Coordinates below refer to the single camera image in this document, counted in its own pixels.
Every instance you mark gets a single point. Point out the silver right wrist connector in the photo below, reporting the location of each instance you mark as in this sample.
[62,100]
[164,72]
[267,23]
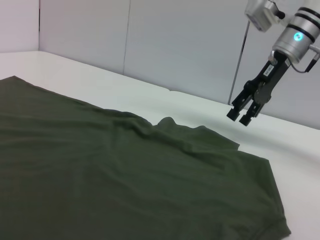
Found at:
[315,48]

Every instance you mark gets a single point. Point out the dark green shirt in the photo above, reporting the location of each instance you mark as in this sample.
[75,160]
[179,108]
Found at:
[100,162]

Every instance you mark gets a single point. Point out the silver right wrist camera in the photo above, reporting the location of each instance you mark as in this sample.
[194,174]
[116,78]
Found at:
[260,15]

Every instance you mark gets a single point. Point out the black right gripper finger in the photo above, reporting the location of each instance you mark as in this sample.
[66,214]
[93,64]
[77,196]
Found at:
[251,113]
[236,107]

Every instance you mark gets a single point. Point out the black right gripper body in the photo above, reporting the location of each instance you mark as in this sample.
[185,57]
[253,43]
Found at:
[271,77]

